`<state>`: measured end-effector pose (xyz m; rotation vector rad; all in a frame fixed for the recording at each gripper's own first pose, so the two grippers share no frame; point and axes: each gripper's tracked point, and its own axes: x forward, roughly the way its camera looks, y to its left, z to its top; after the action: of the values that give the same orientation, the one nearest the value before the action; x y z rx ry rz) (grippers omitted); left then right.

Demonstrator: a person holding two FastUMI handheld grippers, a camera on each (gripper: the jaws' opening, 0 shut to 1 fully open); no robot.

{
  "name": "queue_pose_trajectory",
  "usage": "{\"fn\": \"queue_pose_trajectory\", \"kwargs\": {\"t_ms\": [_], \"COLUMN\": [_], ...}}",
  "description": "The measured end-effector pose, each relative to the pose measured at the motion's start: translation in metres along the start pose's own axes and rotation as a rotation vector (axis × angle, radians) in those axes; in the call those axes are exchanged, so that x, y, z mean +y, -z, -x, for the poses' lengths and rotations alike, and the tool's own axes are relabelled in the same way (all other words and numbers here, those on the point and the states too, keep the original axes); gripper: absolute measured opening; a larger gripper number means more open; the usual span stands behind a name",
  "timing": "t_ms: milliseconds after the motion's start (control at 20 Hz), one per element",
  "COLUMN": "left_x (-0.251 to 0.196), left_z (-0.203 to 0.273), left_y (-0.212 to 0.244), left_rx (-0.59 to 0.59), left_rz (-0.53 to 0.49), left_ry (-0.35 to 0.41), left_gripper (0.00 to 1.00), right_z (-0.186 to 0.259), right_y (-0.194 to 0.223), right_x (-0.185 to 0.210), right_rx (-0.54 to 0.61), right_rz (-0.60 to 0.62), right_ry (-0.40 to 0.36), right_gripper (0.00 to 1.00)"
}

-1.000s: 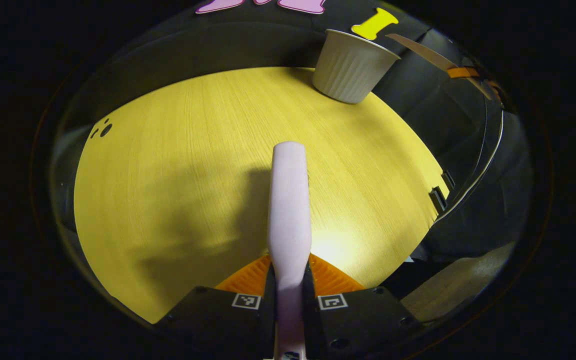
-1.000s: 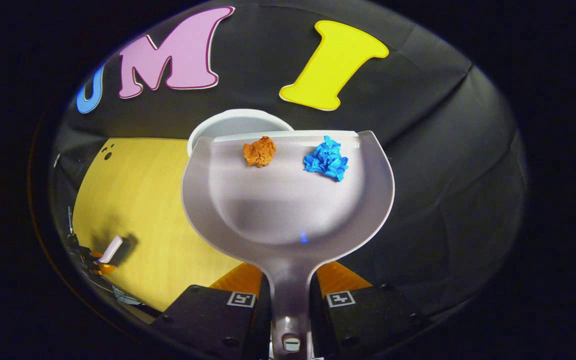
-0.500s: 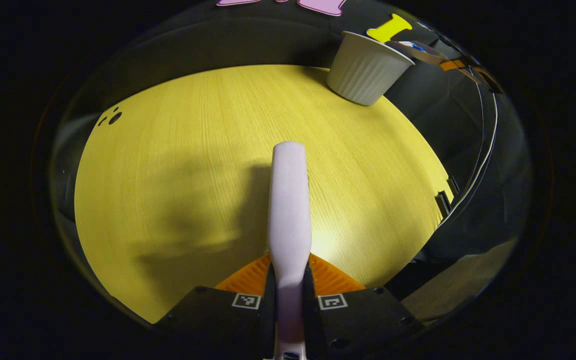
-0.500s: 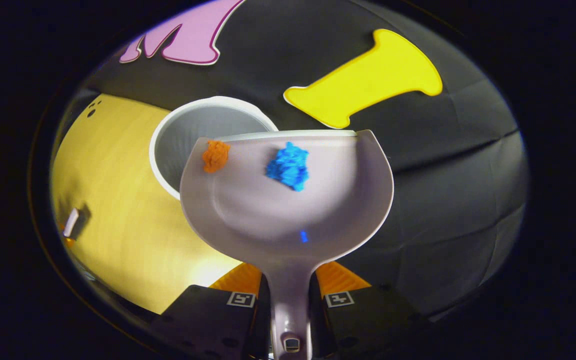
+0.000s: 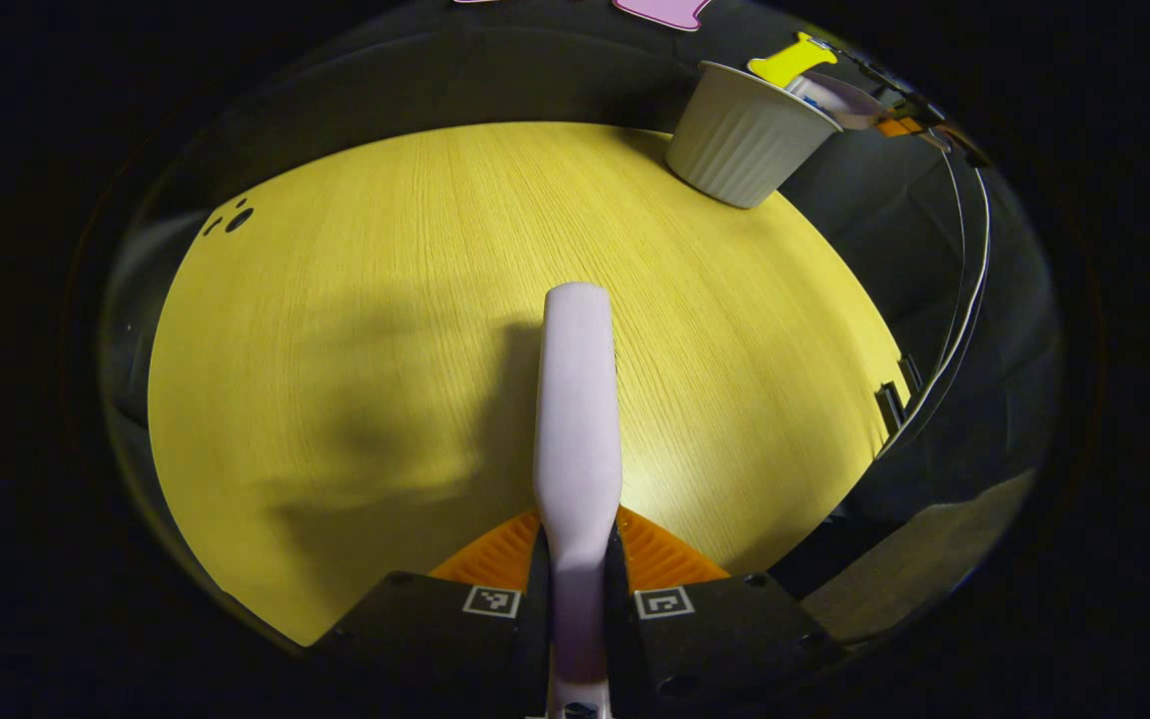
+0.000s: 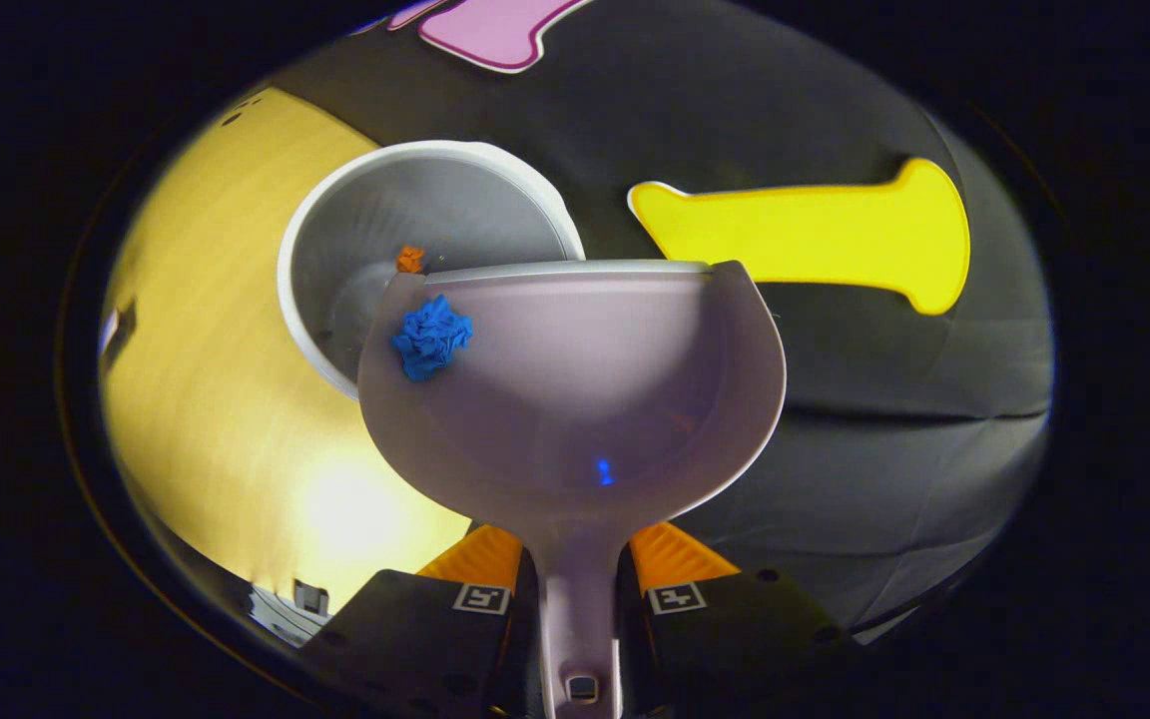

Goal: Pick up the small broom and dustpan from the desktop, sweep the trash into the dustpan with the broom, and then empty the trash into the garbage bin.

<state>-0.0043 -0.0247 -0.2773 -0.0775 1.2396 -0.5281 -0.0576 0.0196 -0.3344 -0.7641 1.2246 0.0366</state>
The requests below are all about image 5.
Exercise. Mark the black desk edge bracket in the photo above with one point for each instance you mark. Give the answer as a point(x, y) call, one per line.
point(889, 404)

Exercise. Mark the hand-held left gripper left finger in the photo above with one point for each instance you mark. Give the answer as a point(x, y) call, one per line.
point(415, 639)

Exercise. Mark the white ribbed garbage bin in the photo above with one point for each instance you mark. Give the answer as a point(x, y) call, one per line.
point(735, 150)

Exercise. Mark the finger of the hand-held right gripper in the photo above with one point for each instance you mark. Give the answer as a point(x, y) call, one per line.
point(902, 127)

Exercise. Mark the small lilac broom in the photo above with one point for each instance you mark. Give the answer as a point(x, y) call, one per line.
point(577, 399)

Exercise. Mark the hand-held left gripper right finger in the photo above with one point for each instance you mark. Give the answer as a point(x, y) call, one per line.
point(725, 644)

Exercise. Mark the lilac plastic dustpan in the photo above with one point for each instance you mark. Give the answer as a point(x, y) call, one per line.
point(855, 100)

